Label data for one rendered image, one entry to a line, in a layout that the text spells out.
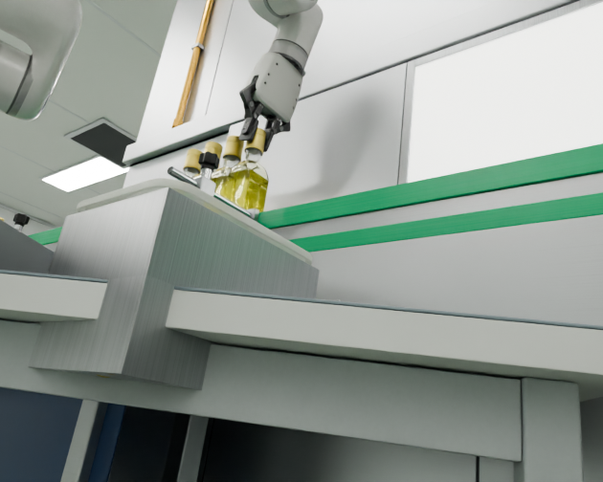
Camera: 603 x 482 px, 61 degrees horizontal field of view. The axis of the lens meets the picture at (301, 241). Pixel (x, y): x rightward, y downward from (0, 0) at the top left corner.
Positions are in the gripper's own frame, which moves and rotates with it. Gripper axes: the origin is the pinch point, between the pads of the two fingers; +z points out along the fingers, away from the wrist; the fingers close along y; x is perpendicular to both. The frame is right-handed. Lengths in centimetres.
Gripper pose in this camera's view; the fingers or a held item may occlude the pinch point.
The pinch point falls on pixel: (256, 136)
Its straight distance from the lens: 97.4
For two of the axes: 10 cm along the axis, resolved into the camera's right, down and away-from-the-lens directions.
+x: 7.3, 1.3, -6.8
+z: -3.4, 9.2, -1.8
